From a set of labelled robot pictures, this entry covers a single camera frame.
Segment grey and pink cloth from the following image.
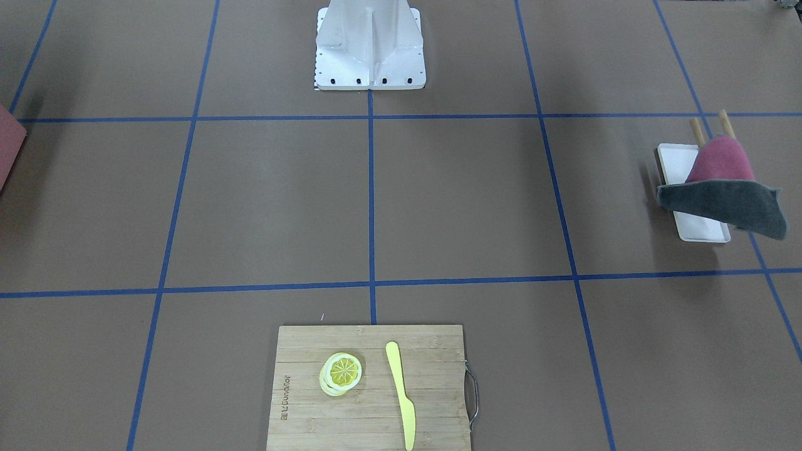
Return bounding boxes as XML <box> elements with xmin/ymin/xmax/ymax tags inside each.
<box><xmin>657</xmin><ymin>134</ymin><xmax>789</xmax><ymax>241</ymax></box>

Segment yellow lemon slices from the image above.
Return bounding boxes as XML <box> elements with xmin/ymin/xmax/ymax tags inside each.
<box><xmin>318</xmin><ymin>352</ymin><xmax>363</xmax><ymax>397</ymax></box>

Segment bamboo cutting board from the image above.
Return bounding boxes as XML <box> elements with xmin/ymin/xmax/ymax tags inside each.
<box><xmin>266</xmin><ymin>324</ymin><xmax>473</xmax><ymax>450</ymax></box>

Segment yellow plastic knife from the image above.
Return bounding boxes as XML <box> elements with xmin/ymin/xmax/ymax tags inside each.
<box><xmin>385</xmin><ymin>341</ymin><xmax>417</xmax><ymax>450</ymax></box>

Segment white rectangular tray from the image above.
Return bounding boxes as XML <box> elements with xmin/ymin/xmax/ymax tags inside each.
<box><xmin>656</xmin><ymin>143</ymin><xmax>731</xmax><ymax>244</ymax></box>

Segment wooden rack rod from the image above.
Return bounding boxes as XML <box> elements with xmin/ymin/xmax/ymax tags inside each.
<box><xmin>689</xmin><ymin>117</ymin><xmax>707</xmax><ymax>150</ymax></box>
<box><xmin>718</xmin><ymin>109</ymin><xmax>737</xmax><ymax>140</ymax></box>

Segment pink plastic bin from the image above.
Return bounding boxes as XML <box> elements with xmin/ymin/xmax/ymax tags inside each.
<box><xmin>1</xmin><ymin>105</ymin><xmax>28</xmax><ymax>190</ymax></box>

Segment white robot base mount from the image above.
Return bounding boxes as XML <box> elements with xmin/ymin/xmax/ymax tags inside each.
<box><xmin>313</xmin><ymin>1</ymin><xmax>427</xmax><ymax>91</ymax></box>

